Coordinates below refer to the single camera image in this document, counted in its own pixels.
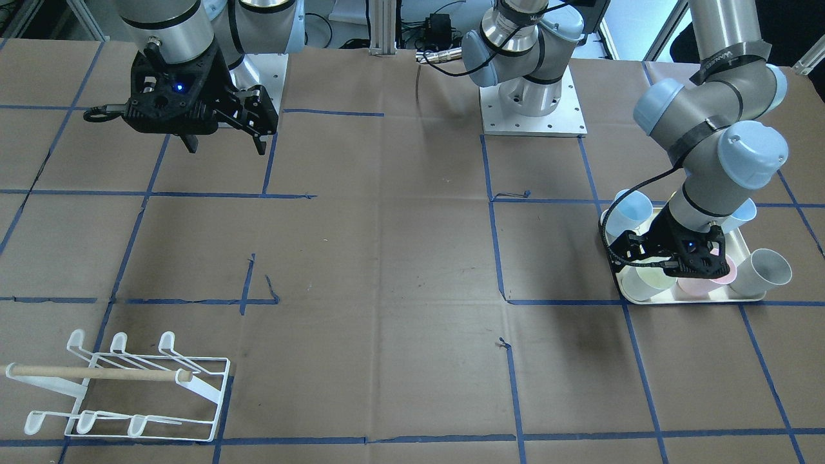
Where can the grey plastic cup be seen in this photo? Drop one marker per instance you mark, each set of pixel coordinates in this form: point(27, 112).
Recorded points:
point(763, 270)

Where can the light blue cup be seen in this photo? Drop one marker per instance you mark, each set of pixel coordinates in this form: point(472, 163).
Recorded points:
point(633, 211)
point(746, 212)

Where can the black power adapter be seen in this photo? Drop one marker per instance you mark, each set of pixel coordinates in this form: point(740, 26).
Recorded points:
point(438, 30)

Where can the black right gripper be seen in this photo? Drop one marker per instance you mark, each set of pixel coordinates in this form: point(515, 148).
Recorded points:
point(227, 84)

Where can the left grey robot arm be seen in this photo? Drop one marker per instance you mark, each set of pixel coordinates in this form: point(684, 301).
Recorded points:
point(710, 130)

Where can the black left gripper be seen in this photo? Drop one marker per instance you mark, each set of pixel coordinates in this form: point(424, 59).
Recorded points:
point(664, 231)

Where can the light blue cup near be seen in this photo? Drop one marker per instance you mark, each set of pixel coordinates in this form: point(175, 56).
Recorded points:
point(746, 212)

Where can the aluminium frame post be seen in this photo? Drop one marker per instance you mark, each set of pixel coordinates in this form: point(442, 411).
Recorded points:
point(382, 22)

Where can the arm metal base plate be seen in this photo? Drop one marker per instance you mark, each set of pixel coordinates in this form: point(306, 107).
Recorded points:
point(266, 69)
point(522, 108)

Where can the beige plastic tray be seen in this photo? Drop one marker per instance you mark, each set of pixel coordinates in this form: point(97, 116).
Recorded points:
point(737, 248)

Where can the white wire cup rack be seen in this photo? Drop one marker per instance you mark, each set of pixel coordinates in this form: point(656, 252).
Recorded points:
point(118, 395)

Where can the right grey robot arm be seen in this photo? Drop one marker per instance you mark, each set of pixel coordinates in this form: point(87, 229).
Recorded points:
point(184, 29)

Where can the cream white plastic cup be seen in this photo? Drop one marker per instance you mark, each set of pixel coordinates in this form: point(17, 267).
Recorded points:
point(648, 281)

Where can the pink plastic cup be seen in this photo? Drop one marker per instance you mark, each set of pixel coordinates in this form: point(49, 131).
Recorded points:
point(698, 287)

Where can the light blue cup far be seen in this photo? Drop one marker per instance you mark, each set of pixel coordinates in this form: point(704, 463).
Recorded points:
point(633, 211)

